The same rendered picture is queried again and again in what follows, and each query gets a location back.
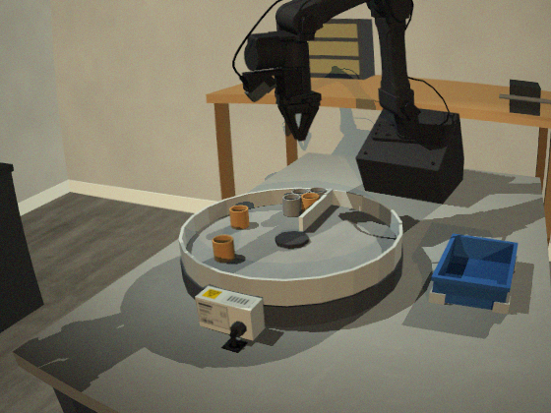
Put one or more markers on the grey metal ring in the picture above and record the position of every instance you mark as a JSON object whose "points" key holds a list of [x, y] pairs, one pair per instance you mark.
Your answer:
{"points": [[291, 208], [299, 191], [317, 190]]}

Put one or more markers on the orange hollow cylinder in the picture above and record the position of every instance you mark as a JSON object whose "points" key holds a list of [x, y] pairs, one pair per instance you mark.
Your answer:
{"points": [[239, 220], [223, 253], [309, 200]]}

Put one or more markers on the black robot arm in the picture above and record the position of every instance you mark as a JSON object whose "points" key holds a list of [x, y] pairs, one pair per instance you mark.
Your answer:
{"points": [[267, 51]]}

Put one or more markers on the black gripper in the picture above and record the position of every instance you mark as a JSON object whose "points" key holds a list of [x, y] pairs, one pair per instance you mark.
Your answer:
{"points": [[295, 104]]}

